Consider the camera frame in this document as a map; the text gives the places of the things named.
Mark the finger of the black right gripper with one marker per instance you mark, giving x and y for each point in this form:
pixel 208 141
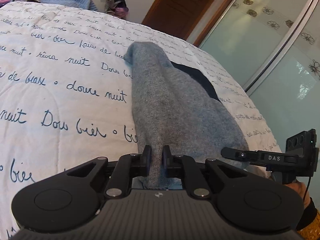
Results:
pixel 251 157

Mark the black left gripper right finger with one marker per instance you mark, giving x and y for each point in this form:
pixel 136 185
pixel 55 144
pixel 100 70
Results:
pixel 186 169

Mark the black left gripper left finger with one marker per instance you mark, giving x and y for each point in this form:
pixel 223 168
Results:
pixel 120 174

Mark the grey and navy knit sweater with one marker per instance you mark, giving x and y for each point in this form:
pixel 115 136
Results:
pixel 175 105

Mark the person's right hand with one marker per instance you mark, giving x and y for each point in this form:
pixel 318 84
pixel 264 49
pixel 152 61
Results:
pixel 300 189

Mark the white quilt with blue script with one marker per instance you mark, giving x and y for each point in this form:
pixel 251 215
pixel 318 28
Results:
pixel 66 92

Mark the frosted glass wardrobe door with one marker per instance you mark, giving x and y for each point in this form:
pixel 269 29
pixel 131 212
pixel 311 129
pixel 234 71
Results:
pixel 247 40

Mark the brown wooden door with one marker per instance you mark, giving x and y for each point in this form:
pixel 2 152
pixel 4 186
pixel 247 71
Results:
pixel 190 20

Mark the blue textured blanket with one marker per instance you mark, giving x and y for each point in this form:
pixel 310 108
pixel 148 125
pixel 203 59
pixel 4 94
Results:
pixel 83 4

